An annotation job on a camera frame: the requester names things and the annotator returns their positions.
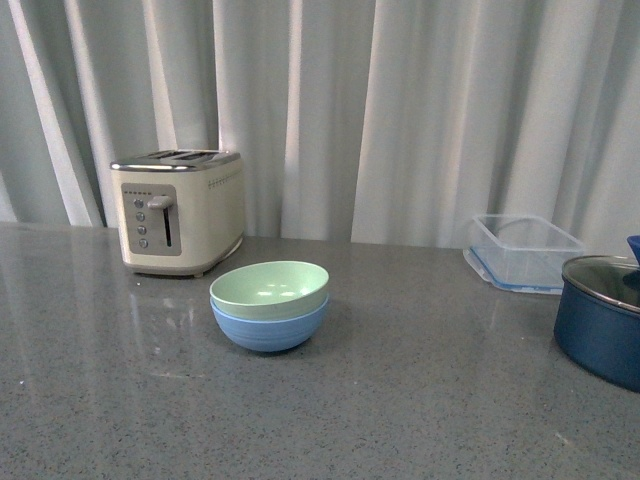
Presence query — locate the light green bowl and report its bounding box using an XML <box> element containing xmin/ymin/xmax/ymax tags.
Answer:
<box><xmin>210</xmin><ymin>260</ymin><xmax>329</xmax><ymax>320</ymax></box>

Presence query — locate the light blue bowl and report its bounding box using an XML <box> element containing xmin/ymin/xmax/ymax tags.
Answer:
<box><xmin>210</xmin><ymin>295</ymin><xmax>329</xmax><ymax>353</ymax></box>

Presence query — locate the white pleated curtain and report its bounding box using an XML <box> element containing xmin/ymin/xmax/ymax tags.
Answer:
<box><xmin>1</xmin><ymin>1</ymin><xmax>639</xmax><ymax>255</ymax></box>

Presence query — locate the cream two-slot toaster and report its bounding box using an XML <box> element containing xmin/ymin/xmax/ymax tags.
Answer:
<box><xmin>110</xmin><ymin>149</ymin><xmax>245</xmax><ymax>276</ymax></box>

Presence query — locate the clear plastic food container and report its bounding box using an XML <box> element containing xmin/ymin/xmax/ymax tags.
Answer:
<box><xmin>463</xmin><ymin>214</ymin><xmax>585</xmax><ymax>295</ymax></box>

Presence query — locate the glass lid with blue knob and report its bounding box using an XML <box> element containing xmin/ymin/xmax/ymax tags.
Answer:
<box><xmin>562</xmin><ymin>235</ymin><xmax>639</xmax><ymax>313</ymax></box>

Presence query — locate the dark blue saucepan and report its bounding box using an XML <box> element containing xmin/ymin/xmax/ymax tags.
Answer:
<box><xmin>554</xmin><ymin>281</ymin><xmax>639</xmax><ymax>392</ymax></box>

